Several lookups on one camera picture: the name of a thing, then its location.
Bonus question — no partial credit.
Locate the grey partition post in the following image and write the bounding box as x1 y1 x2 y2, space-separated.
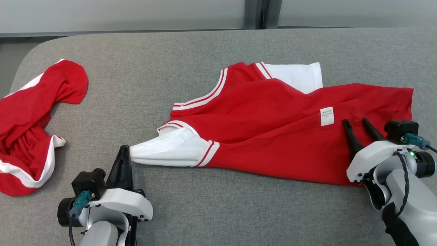
244 0 281 30

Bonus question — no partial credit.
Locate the red shorts white side stripe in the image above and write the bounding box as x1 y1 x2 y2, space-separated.
0 59 89 197

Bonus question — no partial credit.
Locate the teal plug black left cable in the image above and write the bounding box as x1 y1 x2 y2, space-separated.
68 191 92 246

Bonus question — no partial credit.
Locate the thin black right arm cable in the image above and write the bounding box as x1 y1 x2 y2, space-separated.
392 151 410 216

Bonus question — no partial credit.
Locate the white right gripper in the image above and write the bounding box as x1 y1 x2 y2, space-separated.
343 118 415 183

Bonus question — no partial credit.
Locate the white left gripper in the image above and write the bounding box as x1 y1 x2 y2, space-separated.
87 145 153 223

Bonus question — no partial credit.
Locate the red Bulls 23 jersey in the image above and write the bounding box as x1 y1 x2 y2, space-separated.
129 61 414 187

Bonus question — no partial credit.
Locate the teal plug black right cable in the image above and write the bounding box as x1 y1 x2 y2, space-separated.
402 133 437 153

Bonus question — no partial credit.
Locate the teal plug black cable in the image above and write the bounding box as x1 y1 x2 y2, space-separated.
68 191 92 246
402 133 437 153

